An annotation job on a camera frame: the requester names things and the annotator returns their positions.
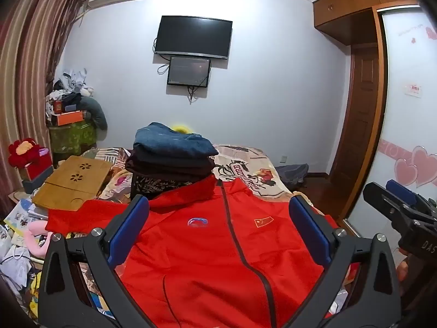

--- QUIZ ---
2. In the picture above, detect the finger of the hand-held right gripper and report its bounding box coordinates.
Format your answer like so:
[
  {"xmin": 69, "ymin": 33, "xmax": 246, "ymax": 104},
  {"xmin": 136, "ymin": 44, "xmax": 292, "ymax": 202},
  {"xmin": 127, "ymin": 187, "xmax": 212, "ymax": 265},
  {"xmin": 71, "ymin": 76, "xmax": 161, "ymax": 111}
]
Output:
[
  {"xmin": 362, "ymin": 182, "xmax": 434, "ymax": 233},
  {"xmin": 386, "ymin": 179, "xmax": 437, "ymax": 214}
]

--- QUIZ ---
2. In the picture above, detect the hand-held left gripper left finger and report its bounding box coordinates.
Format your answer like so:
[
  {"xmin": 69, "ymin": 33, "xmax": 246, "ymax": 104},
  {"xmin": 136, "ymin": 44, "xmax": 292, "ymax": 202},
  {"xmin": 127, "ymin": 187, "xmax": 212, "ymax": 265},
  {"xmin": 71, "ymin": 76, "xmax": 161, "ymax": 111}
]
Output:
[{"xmin": 38, "ymin": 195, "xmax": 161, "ymax": 328}]

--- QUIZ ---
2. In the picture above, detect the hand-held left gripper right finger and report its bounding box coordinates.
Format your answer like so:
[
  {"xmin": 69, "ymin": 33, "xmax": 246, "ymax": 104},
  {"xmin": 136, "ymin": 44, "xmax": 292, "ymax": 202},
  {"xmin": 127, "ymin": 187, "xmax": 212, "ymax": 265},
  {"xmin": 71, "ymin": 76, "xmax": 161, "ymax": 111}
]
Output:
[{"xmin": 288, "ymin": 195, "xmax": 401, "ymax": 328}]

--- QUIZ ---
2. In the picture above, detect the red zip jacket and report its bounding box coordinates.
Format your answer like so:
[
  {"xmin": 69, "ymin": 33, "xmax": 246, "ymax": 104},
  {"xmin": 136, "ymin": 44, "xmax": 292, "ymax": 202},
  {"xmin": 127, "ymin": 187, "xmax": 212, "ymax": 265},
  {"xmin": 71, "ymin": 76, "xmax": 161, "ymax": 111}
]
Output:
[{"xmin": 46, "ymin": 174, "xmax": 342, "ymax": 328}]

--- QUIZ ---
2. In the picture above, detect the pile of dark folded clothes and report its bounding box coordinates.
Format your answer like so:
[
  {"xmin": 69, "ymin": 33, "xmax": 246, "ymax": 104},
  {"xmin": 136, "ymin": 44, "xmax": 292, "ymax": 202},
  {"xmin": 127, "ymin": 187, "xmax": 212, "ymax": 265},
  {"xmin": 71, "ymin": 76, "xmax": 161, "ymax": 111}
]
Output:
[{"xmin": 125, "ymin": 152, "xmax": 215, "ymax": 181}]

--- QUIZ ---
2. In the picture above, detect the pile of clothes and clutter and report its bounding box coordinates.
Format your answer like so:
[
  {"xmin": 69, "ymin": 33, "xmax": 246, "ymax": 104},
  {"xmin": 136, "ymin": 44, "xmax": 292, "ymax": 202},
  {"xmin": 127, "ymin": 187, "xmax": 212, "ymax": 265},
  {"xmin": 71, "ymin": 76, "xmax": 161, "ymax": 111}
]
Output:
[{"xmin": 46, "ymin": 68, "xmax": 94, "ymax": 117}]

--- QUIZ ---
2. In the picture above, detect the person's right hand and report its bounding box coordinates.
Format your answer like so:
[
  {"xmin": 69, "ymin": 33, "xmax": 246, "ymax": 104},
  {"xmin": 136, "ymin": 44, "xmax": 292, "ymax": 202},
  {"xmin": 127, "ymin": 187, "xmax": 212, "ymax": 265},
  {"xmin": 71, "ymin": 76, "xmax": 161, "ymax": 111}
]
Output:
[{"xmin": 396, "ymin": 246, "xmax": 412, "ymax": 282}]

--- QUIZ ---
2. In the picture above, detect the black patterned folded garment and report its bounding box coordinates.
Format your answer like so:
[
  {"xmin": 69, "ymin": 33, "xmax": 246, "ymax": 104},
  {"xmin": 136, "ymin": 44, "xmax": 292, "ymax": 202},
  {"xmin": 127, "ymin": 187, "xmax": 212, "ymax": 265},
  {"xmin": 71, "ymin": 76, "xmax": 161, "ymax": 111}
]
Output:
[{"xmin": 130, "ymin": 172, "xmax": 219, "ymax": 200}]

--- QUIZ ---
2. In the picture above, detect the grey bag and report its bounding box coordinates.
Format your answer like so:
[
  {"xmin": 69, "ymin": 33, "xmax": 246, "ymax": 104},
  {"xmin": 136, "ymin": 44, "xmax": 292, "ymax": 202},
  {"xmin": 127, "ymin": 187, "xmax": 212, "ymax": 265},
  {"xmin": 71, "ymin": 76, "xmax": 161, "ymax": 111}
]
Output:
[{"xmin": 275, "ymin": 165, "xmax": 309, "ymax": 185}]

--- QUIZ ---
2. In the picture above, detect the white wardrobe door with hearts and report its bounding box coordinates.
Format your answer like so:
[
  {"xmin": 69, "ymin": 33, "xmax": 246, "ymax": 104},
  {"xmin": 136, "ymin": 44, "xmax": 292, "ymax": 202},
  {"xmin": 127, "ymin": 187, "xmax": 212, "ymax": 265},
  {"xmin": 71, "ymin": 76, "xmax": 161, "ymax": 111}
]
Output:
[{"xmin": 346, "ymin": 5, "xmax": 437, "ymax": 247}]

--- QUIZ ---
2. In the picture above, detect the brown wooden door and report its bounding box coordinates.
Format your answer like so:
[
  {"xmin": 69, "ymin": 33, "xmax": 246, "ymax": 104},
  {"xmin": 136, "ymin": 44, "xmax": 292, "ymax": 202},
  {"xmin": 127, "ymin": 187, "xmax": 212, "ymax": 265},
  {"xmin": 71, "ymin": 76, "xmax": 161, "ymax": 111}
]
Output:
[{"xmin": 329, "ymin": 46, "xmax": 383, "ymax": 219}]

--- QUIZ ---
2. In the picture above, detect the bamboo lap table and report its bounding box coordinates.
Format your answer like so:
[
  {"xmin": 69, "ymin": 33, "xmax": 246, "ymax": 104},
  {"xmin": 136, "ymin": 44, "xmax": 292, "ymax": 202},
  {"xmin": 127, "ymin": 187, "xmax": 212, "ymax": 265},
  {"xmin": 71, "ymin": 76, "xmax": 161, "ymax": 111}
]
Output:
[{"xmin": 32, "ymin": 155, "xmax": 114, "ymax": 210}]

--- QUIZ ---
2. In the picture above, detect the printed blanket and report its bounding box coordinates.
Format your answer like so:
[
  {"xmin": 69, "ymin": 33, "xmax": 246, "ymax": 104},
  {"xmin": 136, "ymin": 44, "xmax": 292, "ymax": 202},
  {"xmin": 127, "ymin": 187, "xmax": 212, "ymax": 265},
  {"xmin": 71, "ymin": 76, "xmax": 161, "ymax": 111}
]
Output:
[{"xmin": 68, "ymin": 144, "xmax": 359, "ymax": 318}]

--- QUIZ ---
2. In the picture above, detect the pink plush toy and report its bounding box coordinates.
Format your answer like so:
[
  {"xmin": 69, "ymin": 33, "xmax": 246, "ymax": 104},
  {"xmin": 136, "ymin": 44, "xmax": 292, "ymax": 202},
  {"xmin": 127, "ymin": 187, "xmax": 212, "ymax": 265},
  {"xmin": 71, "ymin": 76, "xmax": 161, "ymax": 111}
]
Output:
[{"xmin": 24, "ymin": 220, "xmax": 55, "ymax": 257}]

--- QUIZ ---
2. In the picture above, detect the blue folded garment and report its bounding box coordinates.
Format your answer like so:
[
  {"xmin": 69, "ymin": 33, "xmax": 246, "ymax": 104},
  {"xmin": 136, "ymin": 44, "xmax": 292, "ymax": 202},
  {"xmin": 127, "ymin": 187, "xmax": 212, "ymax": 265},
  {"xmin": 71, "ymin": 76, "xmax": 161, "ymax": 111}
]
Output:
[{"xmin": 133, "ymin": 122, "xmax": 219, "ymax": 160}]

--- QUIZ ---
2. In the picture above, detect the green cloth covered stand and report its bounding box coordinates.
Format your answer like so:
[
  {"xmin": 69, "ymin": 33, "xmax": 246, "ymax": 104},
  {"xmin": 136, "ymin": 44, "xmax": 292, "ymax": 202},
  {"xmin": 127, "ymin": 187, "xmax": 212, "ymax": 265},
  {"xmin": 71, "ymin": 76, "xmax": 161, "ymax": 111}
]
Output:
[{"xmin": 49, "ymin": 123, "xmax": 98, "ymax": 161}]

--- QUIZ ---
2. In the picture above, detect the grey box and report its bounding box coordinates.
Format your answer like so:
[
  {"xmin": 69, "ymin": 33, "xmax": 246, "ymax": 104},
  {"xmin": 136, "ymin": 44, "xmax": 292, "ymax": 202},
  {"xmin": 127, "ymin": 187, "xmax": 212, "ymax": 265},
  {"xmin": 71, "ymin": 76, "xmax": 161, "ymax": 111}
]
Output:
[{"xmin": 23, "ymin": 176, "xmax": 52, "ymax": 194}]

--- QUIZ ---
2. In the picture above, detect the red box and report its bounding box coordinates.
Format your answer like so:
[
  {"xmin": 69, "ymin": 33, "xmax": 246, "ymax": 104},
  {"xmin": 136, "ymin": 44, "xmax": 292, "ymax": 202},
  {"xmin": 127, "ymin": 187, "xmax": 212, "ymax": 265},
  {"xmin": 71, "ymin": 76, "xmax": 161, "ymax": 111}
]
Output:
[{"xmin": 22, "ymin": 164, "xmax": 54, "ymax": 181}]

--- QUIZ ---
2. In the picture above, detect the pile of papers and booklets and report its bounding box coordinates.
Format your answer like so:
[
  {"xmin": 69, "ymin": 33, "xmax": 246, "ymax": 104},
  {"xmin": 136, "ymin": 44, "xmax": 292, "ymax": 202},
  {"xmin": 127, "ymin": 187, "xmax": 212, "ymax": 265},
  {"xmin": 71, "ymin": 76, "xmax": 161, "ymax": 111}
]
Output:
[{"xmin": 0, "ymin": 198, "xmax": 50, "ymax": 301}]

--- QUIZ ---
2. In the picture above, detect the orange box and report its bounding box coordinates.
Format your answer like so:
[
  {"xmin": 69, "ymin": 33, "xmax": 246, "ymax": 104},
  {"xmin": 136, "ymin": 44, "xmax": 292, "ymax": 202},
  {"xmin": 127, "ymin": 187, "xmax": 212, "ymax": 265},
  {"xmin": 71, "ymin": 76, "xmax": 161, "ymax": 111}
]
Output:
[{"xmin": 56, "ymin": 110, "xmax": 84, "ymax": 126}]

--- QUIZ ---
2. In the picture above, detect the red plush flower toy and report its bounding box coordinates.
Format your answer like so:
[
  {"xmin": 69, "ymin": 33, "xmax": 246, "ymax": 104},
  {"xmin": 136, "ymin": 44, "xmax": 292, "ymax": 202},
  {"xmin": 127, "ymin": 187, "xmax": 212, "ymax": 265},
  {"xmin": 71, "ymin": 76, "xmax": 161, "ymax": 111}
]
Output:
[{"xmin": 8, "ymin": 137, "xmax": 52, "ymax": 169}]

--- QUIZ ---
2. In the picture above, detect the wooden overhead cabinet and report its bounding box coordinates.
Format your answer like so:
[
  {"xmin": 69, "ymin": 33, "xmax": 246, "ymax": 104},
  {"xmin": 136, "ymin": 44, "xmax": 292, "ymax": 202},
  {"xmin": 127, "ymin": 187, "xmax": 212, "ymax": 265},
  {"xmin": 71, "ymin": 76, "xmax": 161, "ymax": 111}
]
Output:
[{"xmin": 312, "ymin": 0, "xmax": 419, "ymax": 46}]

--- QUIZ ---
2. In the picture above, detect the striped brown curtain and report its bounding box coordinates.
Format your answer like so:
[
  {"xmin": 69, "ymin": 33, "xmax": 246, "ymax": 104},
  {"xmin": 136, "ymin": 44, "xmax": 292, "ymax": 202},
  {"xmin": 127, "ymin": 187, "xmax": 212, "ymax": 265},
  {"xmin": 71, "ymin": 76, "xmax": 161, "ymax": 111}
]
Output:
[{"xmin": 0, "ymin": 0, "xmax": 91, "ymax": 209}]

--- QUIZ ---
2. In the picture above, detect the small black wall monitor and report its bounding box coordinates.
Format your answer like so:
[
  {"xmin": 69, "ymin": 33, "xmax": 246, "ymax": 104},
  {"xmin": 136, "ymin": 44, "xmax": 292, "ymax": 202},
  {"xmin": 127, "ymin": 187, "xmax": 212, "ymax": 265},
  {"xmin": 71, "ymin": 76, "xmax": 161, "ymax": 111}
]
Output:
[{"xmin": 167, "ymin": 55, "xmax": 211, "ymax": 88}]

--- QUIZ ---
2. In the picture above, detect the black wall television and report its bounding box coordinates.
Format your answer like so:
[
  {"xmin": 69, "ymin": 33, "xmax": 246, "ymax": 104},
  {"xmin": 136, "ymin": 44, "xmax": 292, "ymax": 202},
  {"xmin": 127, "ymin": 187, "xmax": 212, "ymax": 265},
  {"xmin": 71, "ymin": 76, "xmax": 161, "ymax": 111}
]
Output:
[{"xmin": 153, "ymin": 15, "xmax": 233, "ymax": 60}]

